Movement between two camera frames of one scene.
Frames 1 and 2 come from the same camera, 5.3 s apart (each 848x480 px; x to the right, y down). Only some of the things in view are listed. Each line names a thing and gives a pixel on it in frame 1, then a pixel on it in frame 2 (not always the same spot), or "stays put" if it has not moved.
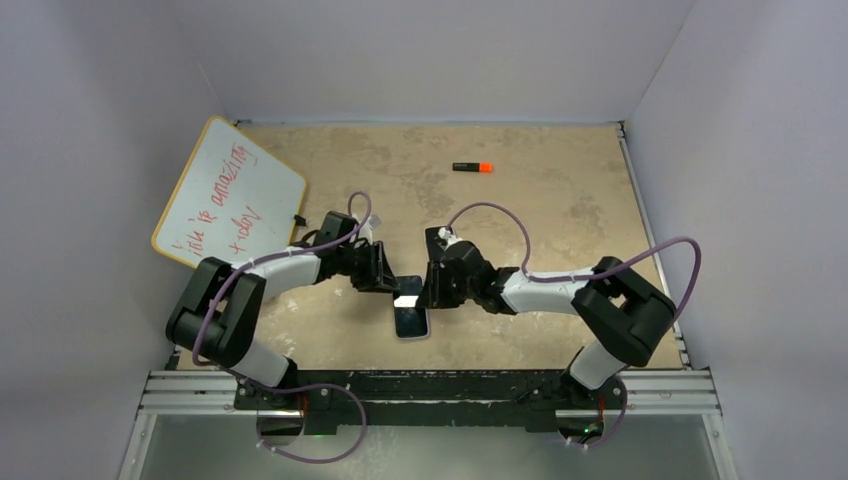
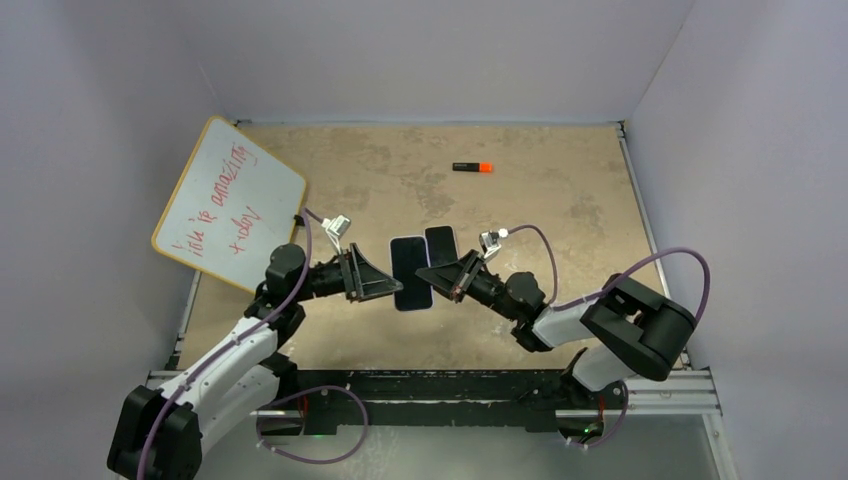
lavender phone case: [414, 337] to [407, 255]
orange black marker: [482, 167] stays put
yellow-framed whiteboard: [233, 200] stays put
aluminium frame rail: [681, 394] stays put
